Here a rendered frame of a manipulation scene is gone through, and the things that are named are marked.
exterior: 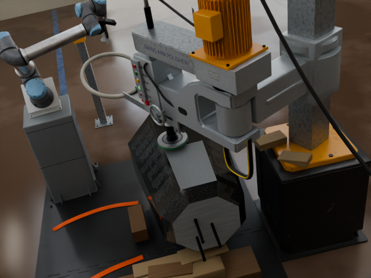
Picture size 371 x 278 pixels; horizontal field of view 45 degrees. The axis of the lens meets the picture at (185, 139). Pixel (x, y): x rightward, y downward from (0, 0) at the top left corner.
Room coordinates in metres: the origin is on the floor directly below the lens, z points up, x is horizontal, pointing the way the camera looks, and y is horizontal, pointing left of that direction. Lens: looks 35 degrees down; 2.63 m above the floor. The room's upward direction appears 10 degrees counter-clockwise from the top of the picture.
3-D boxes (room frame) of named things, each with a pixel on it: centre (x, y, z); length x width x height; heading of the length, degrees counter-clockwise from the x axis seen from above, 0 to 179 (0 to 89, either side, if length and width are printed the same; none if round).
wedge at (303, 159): (2.22, -0.67, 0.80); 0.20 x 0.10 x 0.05; 50
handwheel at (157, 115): (2.42, 0.12, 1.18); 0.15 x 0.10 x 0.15; 35
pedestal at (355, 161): (2.40, -0.82, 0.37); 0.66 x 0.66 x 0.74; 5
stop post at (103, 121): (4.40, 0.89, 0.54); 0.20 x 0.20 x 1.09; 5
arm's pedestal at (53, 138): (3.34, 1.11, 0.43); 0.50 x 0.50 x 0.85; 10
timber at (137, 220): (2.62, 0.49, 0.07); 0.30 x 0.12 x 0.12; 7
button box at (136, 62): (2.58, 0.22, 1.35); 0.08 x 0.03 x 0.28; 35
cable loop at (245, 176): (2.04, -0.28, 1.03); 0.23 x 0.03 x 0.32; 35
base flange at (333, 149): (2.40, -0.82, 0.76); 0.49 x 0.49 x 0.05; 5
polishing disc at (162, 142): (2.59, 0.09, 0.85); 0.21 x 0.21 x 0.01
